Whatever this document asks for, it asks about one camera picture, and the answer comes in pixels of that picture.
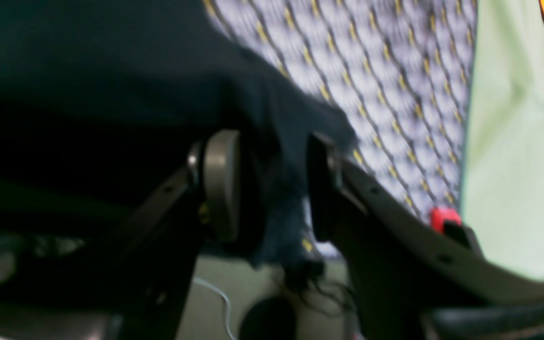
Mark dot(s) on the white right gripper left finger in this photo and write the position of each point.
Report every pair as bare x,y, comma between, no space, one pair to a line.
132,282

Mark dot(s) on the patterned fan-print tablecloth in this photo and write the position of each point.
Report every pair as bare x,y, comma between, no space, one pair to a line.
399,69

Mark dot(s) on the orange and blue table clamp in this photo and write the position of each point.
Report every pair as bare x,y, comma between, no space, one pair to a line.
448,222

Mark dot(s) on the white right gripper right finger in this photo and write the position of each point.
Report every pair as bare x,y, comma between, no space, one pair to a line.
409,282

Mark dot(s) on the black T-shirt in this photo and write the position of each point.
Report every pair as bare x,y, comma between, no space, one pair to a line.
101,99

